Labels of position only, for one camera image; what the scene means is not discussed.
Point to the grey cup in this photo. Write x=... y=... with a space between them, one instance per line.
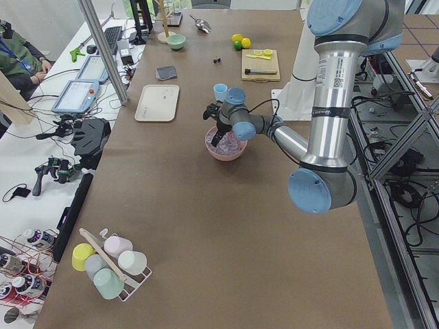
x=93 y=264

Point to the light blue cup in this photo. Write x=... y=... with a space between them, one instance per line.
x=220 y=91

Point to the black keyboard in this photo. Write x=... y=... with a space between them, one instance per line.
x=112 y=36

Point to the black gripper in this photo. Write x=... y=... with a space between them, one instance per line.
x=221 y=129

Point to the green lime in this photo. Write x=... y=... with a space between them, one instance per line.
x=238 y=45

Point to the white wire cup rack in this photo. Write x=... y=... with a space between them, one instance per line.
x=131 y=283

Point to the metal ice scoop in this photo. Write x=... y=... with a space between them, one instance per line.
x=202 y=25

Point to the black gripper camera mount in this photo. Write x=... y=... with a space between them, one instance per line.
x=212 y=111

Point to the wooden cup tree stand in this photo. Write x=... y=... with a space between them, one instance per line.
x=163 y=36

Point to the white cup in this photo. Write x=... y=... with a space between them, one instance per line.
x=132 y=262

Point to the aluminium frame post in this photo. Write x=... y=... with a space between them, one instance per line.
x=94 y=26

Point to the steel muddler black tip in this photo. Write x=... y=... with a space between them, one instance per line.
x=260 y=72

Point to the yellow plastic knife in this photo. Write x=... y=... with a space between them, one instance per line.
x=258 y=57

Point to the seated person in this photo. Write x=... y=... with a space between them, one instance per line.
x=22 y=64

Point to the pink bowl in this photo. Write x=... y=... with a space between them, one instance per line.
x=225 y=158

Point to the wooden cutting board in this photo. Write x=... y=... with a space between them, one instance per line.
x=251 y=63

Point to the teach pendant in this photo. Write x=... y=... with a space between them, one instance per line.
x=93 y=68
x=76 y=97

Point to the cream rabbit tray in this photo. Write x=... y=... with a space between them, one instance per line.
x=157 y=103

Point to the whole lemon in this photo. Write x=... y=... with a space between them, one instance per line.
x=246 y=43
x=236 y=38

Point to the mint green bowl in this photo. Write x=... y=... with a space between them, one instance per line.
x=176 y=41

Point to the teach pendant near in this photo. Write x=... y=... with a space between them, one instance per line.
x=76 y=97

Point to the mint cup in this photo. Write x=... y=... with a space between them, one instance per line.
x=108 y=283

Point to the yellow cup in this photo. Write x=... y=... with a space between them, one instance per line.
x=80 y=254

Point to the grey folded cloth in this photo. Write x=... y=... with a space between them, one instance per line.
x=166 y=73

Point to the teach pendant far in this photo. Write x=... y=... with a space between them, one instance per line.
x=93 y=68

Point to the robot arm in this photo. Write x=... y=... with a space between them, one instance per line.
x=344 y=31

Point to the pink cup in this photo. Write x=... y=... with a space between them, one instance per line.
x=115 y=245

